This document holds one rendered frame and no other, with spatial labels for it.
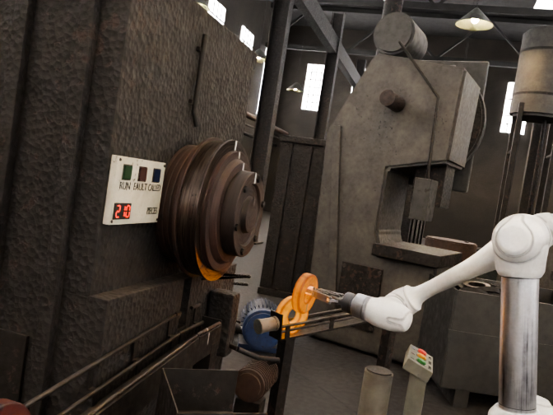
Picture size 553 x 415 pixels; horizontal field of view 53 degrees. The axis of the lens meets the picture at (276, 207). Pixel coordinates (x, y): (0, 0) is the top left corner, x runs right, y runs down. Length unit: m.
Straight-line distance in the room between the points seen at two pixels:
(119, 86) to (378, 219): 3.20
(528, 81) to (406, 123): 6.24
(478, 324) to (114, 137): 2.81
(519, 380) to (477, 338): 2.05
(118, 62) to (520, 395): 1.40
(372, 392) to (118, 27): 1.70
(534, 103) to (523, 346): 8.79
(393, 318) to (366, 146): 2.64
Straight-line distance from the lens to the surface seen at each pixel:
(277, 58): 10.99
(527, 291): 1.70
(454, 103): 4.34
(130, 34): 1.53
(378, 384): 2.42
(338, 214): 4.51
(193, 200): 1.64
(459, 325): 3.74
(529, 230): 1.64
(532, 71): 10.51
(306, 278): 2.11
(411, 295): 2.12
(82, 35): 1.54
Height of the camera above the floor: 1.23
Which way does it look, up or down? 3 degrees down
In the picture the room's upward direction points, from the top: 9 degrees clockwise
